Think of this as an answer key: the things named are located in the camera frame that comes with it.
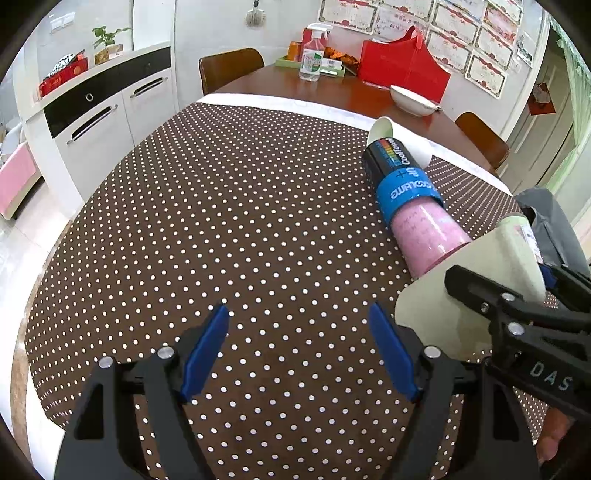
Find wall of framed certificates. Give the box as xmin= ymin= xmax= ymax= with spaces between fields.
xmin=318 ymin=0 xmax=537 ymax=99

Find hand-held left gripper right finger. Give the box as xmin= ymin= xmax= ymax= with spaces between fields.
xmin=368 ymin=302 xmax=541 ymax=480

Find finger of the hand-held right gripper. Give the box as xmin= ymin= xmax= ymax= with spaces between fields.
xmin=444 ymin=265 xmax=591 ymax=358
xmin=539 ymin=262 xmax=591 ymax=301

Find orange snack packets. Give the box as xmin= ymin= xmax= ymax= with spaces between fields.
xmin=323 ymin=46 xmax=360 ymax=75

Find pink upholstered furniture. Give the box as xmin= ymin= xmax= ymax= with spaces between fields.
xmin=0 ymin=141 xmax=41 ymax=220

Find clear spray bottle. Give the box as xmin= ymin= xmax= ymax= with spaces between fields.
xmin=299 ymin=23 xmax=334 ymax=83

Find person's right hand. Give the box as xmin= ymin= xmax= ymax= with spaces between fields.
xmin=537 ymin=407 xmax=576 ymax=466

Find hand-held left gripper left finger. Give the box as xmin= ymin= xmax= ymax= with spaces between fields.
xmin=54 ymin=304 xmax=230 ymax=480

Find brown wooden chair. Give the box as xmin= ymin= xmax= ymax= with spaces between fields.
xmin=455 ymin=112 xmax=510 ymax=171
xmin=199 ymin=47 xmax=265 ymax=96

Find red gift bag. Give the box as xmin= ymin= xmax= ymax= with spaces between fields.
xmin=358 ymin=25 xmax=451 ymax=103

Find brown polka dot tablecloth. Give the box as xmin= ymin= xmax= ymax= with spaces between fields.
xmin=23 ymin=102 xmax=561 ymax=480

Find cream paper cup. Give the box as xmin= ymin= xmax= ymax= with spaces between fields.
xmin=394 ymin=216 xmax=549 ymax=365

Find green tray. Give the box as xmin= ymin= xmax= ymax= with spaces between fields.
xmin=276 ymin=55 xmax=345 ymax=78

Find red door decoration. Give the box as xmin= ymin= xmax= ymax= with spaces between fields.
xmin=529 ymin=83 xmax=557 ymax=116

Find wooden dining table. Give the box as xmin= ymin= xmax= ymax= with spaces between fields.
xmin=212 ymin=61 xmax=498 ymax=175

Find white bowl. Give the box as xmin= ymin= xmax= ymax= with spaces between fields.
xmin=390 ymin=84 xmax=444 ymax=117

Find green potted plant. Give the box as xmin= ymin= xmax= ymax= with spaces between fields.
xmin=91 ymin=26 xmax=133 ymax=65

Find flat red gift box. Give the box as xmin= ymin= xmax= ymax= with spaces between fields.
xmin=39 ymin=51 xmax=89 ymax=97

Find white paper cup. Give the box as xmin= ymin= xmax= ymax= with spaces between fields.
xmin=368 ymin=117 xmax=394 ymax=148

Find white door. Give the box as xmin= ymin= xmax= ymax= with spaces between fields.
xmin=503 ymin=46 xmax=579 ymax=191

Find white black cabinet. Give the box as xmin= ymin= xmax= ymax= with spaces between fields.
xmin=23 ymin=41 xmax=179 ymax=214

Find pink black tube blue band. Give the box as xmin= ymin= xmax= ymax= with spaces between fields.
xmin=361 ymin=136 xmax=472 ymax=281

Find grey hanging wall ornament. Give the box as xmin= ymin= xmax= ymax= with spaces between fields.
xmin=245 ymin=0 xmax=267 ymax=27

